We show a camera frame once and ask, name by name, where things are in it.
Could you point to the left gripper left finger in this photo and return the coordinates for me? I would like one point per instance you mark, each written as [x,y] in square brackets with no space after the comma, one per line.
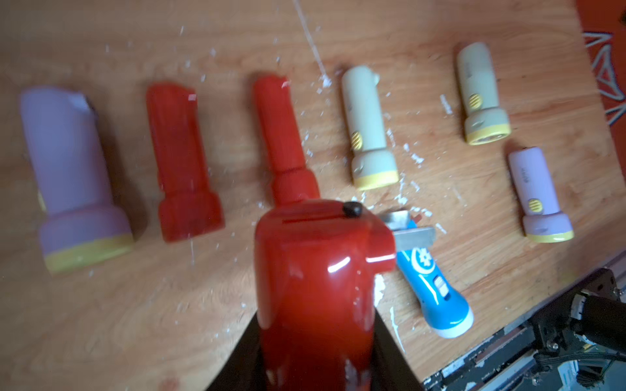
[244,368]

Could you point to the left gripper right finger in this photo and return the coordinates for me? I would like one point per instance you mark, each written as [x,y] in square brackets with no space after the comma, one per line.
[389,369]

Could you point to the blue flashlight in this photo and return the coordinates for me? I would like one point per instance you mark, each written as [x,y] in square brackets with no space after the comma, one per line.
[445,310]

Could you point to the red flashlight front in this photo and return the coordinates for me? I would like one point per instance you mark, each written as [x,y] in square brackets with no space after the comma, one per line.
[315,267]

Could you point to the red flashlight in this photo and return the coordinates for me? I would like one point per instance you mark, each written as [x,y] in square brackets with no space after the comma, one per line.
[190,207]
[315,267]
[292,181]

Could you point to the green flashlight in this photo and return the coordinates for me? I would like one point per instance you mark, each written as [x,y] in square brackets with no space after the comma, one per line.
[486,121]
[373,164]

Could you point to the purple flashlight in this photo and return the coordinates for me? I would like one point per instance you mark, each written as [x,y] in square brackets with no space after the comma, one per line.
[543,220]
[83,225]

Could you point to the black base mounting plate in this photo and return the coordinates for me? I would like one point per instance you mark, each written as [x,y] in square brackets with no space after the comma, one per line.
[575,341]

